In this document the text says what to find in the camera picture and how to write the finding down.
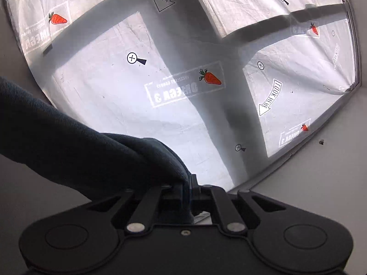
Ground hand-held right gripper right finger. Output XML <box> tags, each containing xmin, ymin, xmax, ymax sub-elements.
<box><xmin>191</xmin><ymin>175</ymin><xmax>287</xmax><ymax>232</ymax></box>

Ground white printed cloth sheet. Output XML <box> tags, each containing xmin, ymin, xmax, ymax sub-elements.
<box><xmin>3</xmin><ymin>0</ymin><xmax>360</xmax><ymax>192</ymax></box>

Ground blue denim jeans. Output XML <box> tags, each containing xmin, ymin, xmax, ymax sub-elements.
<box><xmin>0</xmin><ymin>76</ymin><xmax>193</xmax><ymax>224</ymax></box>

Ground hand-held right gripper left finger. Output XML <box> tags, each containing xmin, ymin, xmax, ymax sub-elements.
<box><xmin>86</xmin><ymin>183</ymin><xmax>190</xmax><ymax>233</ymax></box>

